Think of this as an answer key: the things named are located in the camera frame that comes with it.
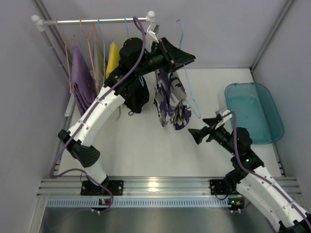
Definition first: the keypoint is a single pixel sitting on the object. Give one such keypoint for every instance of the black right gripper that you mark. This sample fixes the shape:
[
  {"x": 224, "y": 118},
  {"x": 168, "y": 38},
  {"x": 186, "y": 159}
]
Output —
[{"x": 211, "y": 132}]

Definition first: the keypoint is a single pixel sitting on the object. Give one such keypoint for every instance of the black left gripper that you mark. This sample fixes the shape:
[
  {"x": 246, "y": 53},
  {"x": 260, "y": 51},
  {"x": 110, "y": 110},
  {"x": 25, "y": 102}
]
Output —
[{"x": 165, "y": 55}]

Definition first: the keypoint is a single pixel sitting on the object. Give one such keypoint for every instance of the purple camouflage trousers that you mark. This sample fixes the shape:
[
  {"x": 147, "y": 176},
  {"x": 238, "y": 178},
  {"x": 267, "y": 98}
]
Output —
[{"x": 171, "y": 100}]

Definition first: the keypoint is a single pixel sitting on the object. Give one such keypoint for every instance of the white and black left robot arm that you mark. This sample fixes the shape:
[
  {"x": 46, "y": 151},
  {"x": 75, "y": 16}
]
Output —
[{"x": 121, "y": 87}]

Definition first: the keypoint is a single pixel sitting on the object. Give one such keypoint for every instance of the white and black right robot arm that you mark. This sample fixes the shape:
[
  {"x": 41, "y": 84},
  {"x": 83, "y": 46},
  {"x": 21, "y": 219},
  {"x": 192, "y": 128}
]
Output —
[{"x": 251, "y": 178}]

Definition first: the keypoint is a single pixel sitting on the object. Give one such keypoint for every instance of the black trousers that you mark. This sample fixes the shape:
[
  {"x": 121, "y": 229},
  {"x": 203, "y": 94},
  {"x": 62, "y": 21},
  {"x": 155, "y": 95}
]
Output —
[{"x": 136, "y": 95}]

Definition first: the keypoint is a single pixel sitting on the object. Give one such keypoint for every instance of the yellow trousers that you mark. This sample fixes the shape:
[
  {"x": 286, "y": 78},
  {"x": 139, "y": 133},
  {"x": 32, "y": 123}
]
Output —
[{"x": 113, "y": 59}]

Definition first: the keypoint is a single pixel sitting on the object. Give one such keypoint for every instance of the grey trousers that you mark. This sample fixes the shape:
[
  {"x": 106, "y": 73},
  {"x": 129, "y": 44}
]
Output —
[{"x": 98, "y": 62}]

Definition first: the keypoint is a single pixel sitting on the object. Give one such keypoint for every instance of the teal plastic bin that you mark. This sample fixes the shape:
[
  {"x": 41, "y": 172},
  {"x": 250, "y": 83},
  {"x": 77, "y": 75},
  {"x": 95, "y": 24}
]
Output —
[{"x": 256, "y": 111}]

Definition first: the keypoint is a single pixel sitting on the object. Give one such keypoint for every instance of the white and metal clothes rack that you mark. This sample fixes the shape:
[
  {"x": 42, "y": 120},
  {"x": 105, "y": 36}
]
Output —
[{"x": 42, "y": 24}]

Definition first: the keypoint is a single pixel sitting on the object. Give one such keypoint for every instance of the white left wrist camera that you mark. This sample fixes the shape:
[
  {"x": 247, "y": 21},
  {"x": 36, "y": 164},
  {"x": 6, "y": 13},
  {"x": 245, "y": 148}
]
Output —
[{"x": 151, "y": 33}]

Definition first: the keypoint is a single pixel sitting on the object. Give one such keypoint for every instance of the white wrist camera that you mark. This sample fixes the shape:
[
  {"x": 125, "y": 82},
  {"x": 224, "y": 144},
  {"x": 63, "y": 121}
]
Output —
[
  {"x": 151, "y": 33},
  {"x": 222, "y": 116}
]

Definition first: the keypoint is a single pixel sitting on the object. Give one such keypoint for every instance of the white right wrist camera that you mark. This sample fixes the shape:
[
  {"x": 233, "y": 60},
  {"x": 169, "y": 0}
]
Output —
[{"x": 222, "y": 116}]

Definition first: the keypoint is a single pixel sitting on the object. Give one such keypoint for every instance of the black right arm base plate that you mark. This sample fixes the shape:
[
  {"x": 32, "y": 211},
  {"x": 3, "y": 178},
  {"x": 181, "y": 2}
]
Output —
[{"x": 222, "y": 187}]

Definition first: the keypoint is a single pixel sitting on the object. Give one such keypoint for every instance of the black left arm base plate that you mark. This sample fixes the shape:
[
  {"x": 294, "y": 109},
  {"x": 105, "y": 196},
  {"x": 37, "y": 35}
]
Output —
[{"x": 90, "y": 189}]

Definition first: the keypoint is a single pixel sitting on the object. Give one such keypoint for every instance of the aluminium mounting rail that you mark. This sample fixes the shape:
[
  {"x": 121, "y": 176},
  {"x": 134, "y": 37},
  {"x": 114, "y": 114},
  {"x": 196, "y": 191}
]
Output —
[{"x": 147, "y": 192}]

